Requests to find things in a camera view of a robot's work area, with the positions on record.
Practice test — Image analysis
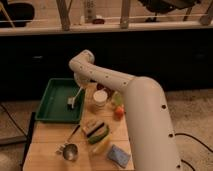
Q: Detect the white handled brush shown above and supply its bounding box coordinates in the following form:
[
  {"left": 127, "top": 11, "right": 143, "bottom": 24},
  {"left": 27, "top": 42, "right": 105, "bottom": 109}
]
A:
[{"left": 67, "top": 87, "right": 83, "bottom": 109}]

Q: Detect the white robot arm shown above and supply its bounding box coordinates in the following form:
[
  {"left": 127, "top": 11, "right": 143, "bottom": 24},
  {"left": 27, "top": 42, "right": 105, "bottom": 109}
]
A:
[{"left": 69, "top": 50, "right": 183, "bottom": 171}]

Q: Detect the green plastic tray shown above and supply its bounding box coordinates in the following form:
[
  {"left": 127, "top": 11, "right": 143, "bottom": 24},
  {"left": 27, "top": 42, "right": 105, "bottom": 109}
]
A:
[{"left": 35, "top": 78, "right": 85, "bottom": 124}]

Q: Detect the dark red bowl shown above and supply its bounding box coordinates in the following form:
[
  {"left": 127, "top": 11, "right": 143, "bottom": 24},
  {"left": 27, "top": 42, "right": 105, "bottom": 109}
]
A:
[{"left": 96, "top": 83, "right": 114, "bottom": 98}]

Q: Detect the white paper cup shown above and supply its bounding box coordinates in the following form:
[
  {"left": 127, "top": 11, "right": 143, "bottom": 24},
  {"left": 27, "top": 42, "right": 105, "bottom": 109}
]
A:
[{"left": 93, "top": 90, "right": 108, "bottom": 107}]

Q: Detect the wooden table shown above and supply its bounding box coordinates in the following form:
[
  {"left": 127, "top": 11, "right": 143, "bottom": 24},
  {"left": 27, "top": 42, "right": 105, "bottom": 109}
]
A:
[{"left": 23, "top": 83, "right": 135, "bottom": 171}]

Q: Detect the yellow banana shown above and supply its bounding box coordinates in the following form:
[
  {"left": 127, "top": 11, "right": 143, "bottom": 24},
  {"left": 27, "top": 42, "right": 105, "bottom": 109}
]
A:
[{"left": 92, "top": 135, "right": 110, "bottom": 155}]

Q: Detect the blue sponge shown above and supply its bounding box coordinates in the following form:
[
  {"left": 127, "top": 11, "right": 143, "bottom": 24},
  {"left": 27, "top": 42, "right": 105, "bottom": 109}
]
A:
[{"left": 107, "top": 145, "right": 130, "bottom": 168}]

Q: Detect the metal ladle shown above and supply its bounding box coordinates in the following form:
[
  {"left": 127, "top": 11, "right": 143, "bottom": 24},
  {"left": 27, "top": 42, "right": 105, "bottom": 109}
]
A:
[{"left": 56, "top": 125, "right": 80, "bottom": 162}]

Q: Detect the white bottle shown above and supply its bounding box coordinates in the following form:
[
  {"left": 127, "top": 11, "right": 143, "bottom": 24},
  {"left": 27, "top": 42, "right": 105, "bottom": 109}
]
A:
[{"left": 83, "top": 0, "right": 96, "bottom": 23}]

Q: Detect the black office chair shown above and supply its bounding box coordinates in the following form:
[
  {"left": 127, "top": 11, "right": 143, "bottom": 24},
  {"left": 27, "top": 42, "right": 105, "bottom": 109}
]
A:
[{"left": 138, "top": 0, "right": 201, "bottom": 22}]

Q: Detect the wooden railing shelf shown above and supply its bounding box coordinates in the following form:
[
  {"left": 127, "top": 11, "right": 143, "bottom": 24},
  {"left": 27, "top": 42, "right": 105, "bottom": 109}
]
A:
[{"left": 0, "top": 0, "right": 213, "bottom": 36}]

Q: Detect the black cable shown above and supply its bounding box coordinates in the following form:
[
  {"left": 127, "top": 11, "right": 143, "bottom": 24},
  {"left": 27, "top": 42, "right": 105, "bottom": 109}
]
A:
[{"left": 173, "top": 132, "right": 213, "bottom": 171}]

